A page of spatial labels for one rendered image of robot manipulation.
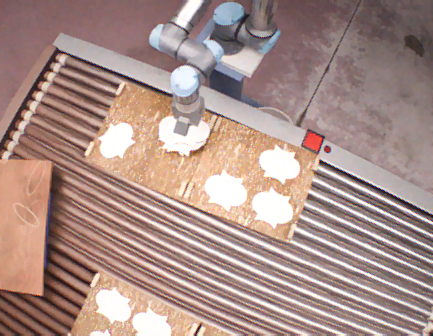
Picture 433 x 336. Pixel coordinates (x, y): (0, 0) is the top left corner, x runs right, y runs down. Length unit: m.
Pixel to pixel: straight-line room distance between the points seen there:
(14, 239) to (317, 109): 1.96
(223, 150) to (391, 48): 1.88
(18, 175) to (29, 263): 0.34
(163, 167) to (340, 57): 1.73
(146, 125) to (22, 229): 0.63
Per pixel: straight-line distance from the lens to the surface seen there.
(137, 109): 1.75
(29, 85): 1.94
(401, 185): 1.80
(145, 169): 1.66
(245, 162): 1.65
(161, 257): 1.61
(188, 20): 1.33
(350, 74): 2.99
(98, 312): 1.63
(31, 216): 1.64
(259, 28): 1.63
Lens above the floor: 2.52
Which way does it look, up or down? 74 degrees down
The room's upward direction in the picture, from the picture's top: 1 degrees counter-clockwise
